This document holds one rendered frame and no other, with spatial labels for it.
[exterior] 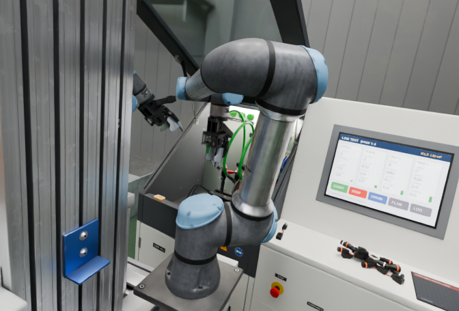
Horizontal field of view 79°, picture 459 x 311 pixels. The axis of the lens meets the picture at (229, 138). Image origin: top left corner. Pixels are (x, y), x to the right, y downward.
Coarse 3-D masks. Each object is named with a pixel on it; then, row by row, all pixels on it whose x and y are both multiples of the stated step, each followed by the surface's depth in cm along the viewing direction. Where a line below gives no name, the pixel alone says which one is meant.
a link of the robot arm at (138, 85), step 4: (136, 72) 109; (136, 76) 108; (136, 80) 107; (140, 80) 109; (136, 84) 107; (140, 84) 109; (144, 84) 111; (136, 88) 108; (140, 88) 109; (144, 88) 110; (136, 92) 109; (140, 92) 109
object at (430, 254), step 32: (320, 128) 126; (384, 128) 114; (416, 128) 109; (448, 128) 104; (320, 160) 124; (288, 192) 129; (320, 224) 121; (352, 224) 116; (384, 224) 111; (448, 224) 101; (288, 256) 106; (416, 256) 105; (448, 256) 100; (256, 288) 115; (288, 288) 108; (320, 288) 101; (352, 288) 95
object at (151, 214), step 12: (144, 204) 143; (156, 204) 139; (168, 204) 135; (144, 216) 144; (156, 216) 140; (168, 216) 136; (156, 228) 141; (168, 228) 137; (228, 252) 120; (240, 264) 118
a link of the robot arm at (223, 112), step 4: (212, 108) 104; (216, 108) 104; (220, 108) 103; (224, 108) 104; (228, 108) 105; (212, 112) 105; (216, 112) 104; (220, 112) 104; (224, 112) 104; (228, 112) 106; (216, 116) 105; (220, 116) 104; (224, 116) 105
